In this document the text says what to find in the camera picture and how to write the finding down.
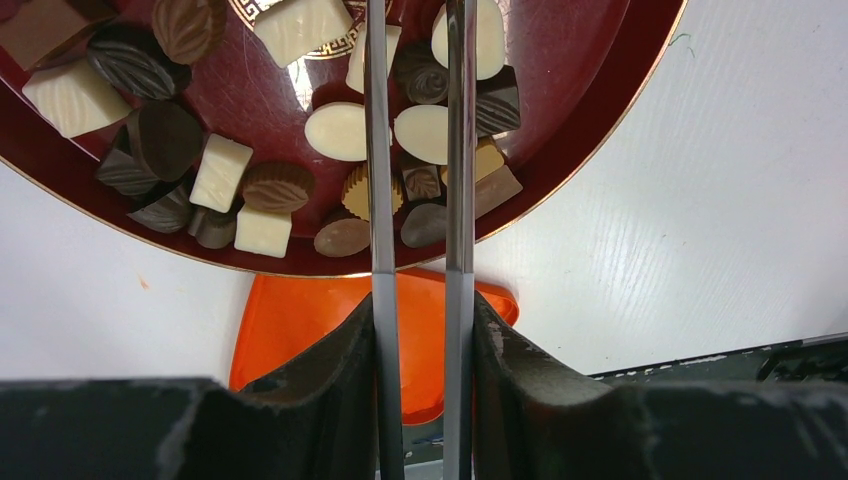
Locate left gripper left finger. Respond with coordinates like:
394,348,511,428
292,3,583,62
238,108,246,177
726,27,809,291
1,298,377,479

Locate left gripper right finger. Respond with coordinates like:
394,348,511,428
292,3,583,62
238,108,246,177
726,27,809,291
471,291,848,480

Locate metal serving tongs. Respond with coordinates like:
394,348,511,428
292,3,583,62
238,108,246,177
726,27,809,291
364,1,477,479

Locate brown oval chocolate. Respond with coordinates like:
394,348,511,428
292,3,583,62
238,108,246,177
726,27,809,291
313,217,371,258

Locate white square chocolate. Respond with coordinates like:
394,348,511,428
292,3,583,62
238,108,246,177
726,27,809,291
189,134,253,213
22,59,132,138

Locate white oval chocolate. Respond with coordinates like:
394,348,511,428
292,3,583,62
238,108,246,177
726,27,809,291
394,105,449,165
304,102,367,162

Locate orange box lid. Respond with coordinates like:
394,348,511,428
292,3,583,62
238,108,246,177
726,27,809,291
228,268,521,427

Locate round dark red plate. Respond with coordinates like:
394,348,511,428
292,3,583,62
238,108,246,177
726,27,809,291
1,1,685,277

